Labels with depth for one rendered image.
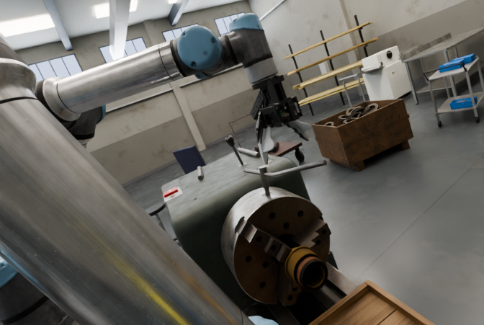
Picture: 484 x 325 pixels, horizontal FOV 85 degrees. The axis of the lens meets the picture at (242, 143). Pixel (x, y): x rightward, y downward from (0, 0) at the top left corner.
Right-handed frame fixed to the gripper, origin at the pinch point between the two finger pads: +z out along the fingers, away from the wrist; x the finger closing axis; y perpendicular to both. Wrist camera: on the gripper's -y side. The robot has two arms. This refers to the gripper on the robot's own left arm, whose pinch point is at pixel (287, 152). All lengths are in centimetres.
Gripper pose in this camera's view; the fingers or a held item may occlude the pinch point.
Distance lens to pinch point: 71.8
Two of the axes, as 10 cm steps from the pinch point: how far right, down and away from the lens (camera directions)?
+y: 4.4, 0.1, -9.0
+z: 3.7, 9.1, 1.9
